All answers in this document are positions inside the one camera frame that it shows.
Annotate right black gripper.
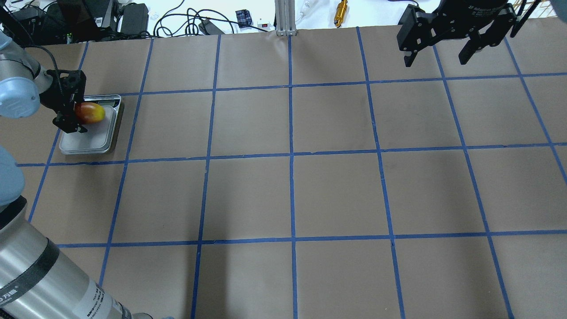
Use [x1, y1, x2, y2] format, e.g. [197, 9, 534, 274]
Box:
[396, 0, 518, 67]

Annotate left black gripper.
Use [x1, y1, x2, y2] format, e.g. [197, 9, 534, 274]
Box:
[41, 70, 89, 134]

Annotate red yellow mango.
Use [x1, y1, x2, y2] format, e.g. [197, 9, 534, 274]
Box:
[74, 101, 106, 124]

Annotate silver digital kitchen scale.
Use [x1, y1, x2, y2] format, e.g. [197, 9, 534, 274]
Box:
[59, 94, 123, 155]

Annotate brass cylindrical fitting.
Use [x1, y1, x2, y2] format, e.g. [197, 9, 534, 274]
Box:
[333, 0, 348, 28]

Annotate aluminium frame post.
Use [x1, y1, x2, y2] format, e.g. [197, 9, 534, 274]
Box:
[275, 0, 297, 36]

